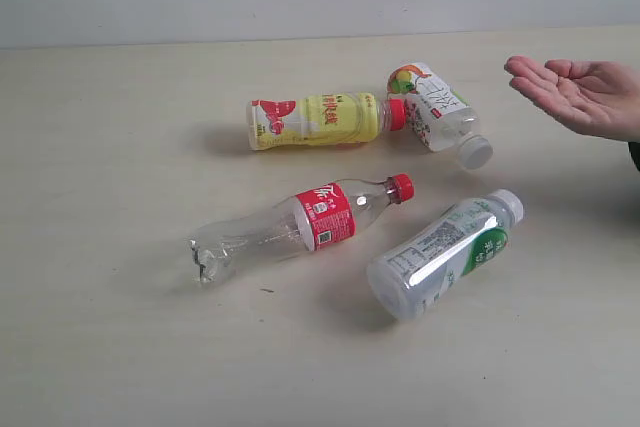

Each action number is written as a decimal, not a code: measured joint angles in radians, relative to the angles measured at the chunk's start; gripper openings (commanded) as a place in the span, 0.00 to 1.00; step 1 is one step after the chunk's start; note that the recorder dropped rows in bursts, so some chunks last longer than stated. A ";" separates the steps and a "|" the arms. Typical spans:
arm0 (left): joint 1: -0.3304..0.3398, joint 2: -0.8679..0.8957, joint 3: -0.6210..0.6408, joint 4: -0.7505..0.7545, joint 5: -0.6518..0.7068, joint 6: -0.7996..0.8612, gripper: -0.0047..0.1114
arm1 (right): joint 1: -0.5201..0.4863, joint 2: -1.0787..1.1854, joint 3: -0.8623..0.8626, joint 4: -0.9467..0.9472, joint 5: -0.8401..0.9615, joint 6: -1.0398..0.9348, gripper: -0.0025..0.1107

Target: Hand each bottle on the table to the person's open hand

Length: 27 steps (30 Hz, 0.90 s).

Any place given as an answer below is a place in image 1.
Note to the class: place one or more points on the green label bottle white cap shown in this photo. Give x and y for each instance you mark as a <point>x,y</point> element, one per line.
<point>412,276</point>

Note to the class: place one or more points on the dark sleeve forearm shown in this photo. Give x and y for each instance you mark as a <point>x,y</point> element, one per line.
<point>634,150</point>

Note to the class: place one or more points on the clear cola bottle red label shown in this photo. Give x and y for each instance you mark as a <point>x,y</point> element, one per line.
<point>303,223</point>

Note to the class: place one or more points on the yellow drink bottle red cap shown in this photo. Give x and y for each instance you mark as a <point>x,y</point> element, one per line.
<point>322,120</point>

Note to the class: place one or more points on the open human hand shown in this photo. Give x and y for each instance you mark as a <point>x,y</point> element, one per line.
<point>592,98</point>

